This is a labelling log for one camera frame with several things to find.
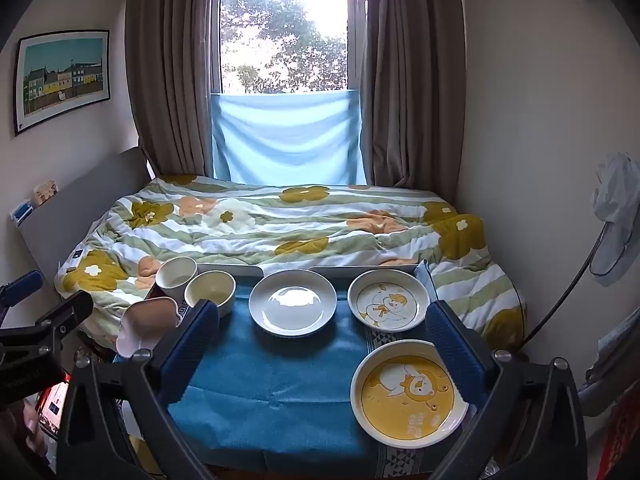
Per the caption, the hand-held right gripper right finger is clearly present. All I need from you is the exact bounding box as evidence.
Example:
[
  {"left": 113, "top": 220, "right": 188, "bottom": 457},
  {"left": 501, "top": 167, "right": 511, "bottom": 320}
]
[{"left": 425, "top": 300, "right": 588, "bottom": 480}]

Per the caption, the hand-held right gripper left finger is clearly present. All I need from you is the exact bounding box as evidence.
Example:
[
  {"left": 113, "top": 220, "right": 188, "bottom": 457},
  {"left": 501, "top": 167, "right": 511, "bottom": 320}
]
[{"left": 56, "top": 299, "right": 221, "bottom": 480}]

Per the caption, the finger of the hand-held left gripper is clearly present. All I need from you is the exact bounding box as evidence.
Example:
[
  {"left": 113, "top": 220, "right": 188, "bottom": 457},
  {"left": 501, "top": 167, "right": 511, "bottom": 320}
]
[
  {"left": 0, "top": 290, "right": 94, "bottom": 361},
  {"left": 0, "top": 270, "right": 44, "bottom": 317}
]

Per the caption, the pink wavy-rim bowl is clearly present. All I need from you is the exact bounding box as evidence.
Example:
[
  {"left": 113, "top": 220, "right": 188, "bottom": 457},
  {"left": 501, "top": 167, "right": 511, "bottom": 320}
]
[{"left": 116, "top": 296, "right": 181, "bottom": 359}]

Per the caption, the yellow duck print plate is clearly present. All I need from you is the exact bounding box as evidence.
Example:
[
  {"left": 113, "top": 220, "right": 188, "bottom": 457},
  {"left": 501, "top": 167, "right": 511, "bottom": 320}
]
[{"left": 350, "top": 340, "right": 470, "bottom": 447}]

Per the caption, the white duck print plate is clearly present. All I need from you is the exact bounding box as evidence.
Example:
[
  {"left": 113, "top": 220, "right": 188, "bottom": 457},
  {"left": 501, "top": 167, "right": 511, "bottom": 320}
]
[{"left": 347, "top": 269, "right": 431, "bottom": 331}]

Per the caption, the plain white plate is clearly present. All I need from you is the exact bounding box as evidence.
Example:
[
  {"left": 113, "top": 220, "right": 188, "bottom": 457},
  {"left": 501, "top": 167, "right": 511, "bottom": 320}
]
[{"left": 248, "top": 269, "right": 337, "bottom": 338}]

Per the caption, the person's left hand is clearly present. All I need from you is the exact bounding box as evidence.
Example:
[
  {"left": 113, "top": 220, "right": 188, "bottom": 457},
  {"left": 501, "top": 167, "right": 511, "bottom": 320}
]
[{"left": 21, "top": 404, "right": 57, "bottom": 461}]

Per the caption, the red printed packet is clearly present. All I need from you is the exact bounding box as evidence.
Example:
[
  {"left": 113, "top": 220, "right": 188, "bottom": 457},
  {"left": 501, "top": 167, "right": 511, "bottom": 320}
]
[{"left": 37, "top": 382, "right": 69, "bottom": 432}]

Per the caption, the cream round bowl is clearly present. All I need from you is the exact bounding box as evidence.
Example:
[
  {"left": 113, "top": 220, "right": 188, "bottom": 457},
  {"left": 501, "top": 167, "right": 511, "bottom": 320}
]
[{"left": 184, "top": 270, "right": 237, "bottom": 318}]

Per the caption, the white deep bowl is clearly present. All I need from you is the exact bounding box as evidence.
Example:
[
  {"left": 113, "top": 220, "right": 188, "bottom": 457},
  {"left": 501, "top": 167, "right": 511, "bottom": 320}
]
[{"left": 155, "top": 256, "right": 199, "bottom": 305}]

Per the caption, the grey bed headboard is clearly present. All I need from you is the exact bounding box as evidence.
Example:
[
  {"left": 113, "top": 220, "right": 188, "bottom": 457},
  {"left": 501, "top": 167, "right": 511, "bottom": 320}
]
[{"left": 10, "top": 146, "right": 152, "bottom": 281}]

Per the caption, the blue towel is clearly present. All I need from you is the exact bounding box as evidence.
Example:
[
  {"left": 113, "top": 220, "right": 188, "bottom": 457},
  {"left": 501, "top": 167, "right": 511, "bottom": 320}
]
[{"left": 167, "top": 275, "right": 441, "bottom": 467}]

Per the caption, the small printed box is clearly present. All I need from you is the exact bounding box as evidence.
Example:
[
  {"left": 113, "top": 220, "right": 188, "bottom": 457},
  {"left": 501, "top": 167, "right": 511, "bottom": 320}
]
[{"left": 33, "top": 179, "right": 60, "bottom": 206}]

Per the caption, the grey blue cloth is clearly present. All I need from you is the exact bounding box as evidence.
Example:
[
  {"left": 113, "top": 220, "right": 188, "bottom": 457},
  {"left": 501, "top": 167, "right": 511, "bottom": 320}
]
[{"left": 582, "top": 305, "right": 640, "bottom": 417}]

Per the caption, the floral striped blanket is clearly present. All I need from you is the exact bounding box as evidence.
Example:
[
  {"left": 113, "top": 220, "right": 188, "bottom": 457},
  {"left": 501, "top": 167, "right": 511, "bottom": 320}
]
[{"left": 55, "top": 174, "right": 527, "bottom": 347}]

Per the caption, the large red box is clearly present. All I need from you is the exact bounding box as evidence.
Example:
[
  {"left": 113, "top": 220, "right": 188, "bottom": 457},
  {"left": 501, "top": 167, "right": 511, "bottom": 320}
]
[{"left": 597, "top": 385, "right": 640, "bottom": 480}]

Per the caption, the framed houses picture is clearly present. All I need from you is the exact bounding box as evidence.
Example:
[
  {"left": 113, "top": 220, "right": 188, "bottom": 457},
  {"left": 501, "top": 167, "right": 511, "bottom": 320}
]
[{"left": 13, "top": 30, "right": 111, "bottom": 137}]

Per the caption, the covered standing fan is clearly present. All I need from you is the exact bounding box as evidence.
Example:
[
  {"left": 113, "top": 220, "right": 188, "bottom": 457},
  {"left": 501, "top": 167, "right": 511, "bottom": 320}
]
[{"left": 524, "top": 152, "right": 640, "bottom": 347}]

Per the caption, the light blue window cloth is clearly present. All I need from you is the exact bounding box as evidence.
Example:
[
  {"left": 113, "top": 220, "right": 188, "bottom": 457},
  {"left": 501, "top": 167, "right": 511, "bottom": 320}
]
[{"left": 210, "top": 89, "right": 369, "bottom": 186}]

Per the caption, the brown curtain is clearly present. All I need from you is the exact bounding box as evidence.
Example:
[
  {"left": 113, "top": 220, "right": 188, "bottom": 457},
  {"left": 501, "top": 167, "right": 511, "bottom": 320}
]
[
  {"left": 360, "top": 0, "right": 467, "bottom": 197},
  {"left": 124, "top": 0, "right": 222, "bottom": 179}
]

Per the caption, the window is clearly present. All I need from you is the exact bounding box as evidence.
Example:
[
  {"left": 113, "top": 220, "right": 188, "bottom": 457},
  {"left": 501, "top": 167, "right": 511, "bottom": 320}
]
[{"left": 210, "top": 0, "right": 369, "bottom": 96}]

